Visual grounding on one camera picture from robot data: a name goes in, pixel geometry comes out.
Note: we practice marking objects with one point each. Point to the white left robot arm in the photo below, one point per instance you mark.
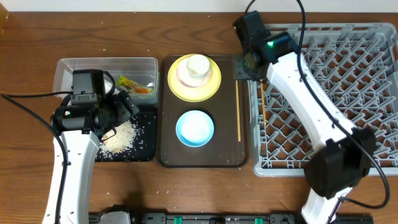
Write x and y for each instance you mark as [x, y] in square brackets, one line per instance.
[79, 124]

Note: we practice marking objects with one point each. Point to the cream cup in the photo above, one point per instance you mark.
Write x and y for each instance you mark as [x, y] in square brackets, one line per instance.
[198, 66]

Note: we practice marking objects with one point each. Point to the brown serving tray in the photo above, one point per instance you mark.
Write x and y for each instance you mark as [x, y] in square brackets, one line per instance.
[223, 150]

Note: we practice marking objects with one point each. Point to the yellow plate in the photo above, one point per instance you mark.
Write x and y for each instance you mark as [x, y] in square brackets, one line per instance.
[194, 94]

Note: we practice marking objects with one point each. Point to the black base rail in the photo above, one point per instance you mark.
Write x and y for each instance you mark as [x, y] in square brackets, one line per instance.
[121, 214]

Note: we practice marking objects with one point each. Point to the light blue bowl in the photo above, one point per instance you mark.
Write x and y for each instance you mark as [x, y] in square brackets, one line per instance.
[194, 128]

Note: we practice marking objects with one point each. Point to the clear plastic waste bin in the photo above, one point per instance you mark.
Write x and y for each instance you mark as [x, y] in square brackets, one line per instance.
[142, 70]

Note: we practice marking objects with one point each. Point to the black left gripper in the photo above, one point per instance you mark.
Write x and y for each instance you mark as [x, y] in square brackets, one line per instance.
[125, 113]

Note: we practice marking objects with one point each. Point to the grey dishwasher rack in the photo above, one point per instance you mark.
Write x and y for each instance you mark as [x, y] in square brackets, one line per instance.
[356, 65]

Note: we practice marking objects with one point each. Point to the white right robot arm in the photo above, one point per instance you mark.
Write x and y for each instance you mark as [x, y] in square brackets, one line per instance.
[343, 153]

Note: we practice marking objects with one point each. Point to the pink bowl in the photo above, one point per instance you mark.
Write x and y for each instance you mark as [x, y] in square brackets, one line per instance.
[189, 79]

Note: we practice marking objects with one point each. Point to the black waste tray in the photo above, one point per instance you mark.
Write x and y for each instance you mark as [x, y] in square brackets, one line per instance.
[147, 119]

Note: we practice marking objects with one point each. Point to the pile of rice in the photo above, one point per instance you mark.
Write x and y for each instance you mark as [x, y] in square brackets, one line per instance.
[123, 145]

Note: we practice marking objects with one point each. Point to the wooden chopstick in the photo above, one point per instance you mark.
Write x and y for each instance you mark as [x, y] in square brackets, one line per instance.
[263, 103]
[238, 111]

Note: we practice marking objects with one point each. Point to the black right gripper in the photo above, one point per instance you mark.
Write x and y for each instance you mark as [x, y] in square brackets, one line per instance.
[254, 78]

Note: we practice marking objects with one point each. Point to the yellow snack wrapper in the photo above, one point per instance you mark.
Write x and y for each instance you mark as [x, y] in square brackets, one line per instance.
[132, 86]

